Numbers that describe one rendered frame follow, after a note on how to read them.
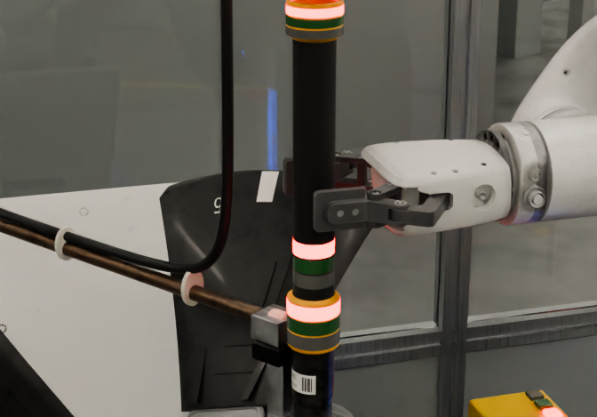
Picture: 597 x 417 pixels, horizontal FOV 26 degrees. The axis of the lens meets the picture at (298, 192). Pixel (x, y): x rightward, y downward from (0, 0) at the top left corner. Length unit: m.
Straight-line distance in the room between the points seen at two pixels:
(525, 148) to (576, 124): 0.06
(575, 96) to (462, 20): 0.65
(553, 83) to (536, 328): 0.89
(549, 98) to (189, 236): 0.36
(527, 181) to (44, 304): 0.57
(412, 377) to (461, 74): 0.47
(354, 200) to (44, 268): 0.51
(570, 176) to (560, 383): 1.05
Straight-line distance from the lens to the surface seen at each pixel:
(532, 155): 1.04
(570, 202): 1.06
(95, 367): 1.38
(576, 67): 1.16
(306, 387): 1.06
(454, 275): 1.91
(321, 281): 1.03
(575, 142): 1.06
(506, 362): 2.02
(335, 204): 0.97
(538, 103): 1.16
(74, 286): 1.40
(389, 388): 1.96
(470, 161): 1.02
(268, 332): 1.07
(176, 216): 1.25
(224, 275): 1.20
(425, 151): 1.04
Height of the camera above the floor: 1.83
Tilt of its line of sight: 19 degrees down
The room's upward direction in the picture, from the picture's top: straight up
